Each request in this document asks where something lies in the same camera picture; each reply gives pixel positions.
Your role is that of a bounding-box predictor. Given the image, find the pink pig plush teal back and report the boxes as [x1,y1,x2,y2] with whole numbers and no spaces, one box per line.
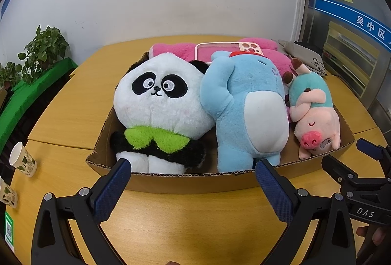
[282,58,341,159]

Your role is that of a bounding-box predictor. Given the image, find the light blue elephant plush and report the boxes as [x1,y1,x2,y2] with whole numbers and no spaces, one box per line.
[200,51,290,172]

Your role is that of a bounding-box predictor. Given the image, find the magenta pink plush toy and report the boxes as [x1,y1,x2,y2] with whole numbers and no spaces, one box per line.
[148,37,297,76]

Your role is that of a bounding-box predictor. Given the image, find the panda plush green bow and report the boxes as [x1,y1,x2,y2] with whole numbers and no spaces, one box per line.
[109,53,215,174]

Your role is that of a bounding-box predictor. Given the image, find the clear white phone case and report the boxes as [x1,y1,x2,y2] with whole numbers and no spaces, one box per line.
[194,42,264,64]

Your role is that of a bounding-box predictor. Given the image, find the person's right hand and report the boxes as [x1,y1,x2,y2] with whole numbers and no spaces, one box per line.
[356,226,388,246]

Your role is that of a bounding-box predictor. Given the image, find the green QR code sticker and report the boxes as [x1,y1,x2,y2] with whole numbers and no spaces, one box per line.
[5,212,15,253]

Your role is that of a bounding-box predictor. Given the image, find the paper cup leaf pattern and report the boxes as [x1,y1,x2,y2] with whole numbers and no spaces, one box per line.
[9,141,37,178]

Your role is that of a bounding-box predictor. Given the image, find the brown cardboard box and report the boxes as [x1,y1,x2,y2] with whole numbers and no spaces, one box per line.
[86,107,354,194]

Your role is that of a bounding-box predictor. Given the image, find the grey folded cloth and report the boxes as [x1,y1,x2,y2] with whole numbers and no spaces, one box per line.
[278,39,327,77]

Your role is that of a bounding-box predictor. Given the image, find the green cloth covered shelf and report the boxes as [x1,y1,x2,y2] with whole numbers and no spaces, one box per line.
[1,57,77,150]

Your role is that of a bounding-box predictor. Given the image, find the green potted plant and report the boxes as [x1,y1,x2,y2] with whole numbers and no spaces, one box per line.
[1,26,70,89]

